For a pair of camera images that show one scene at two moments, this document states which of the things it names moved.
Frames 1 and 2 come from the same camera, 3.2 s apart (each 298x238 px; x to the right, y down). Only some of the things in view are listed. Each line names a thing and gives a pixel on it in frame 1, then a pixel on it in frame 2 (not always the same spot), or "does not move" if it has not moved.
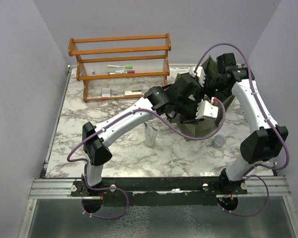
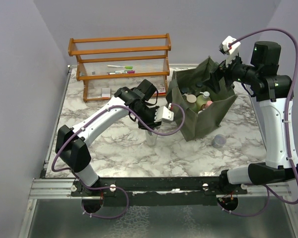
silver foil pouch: (150, 135) does not move
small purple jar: (219, 140) does not move
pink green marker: (122, 72) does not move
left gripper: (192, 118) → (151, 124)
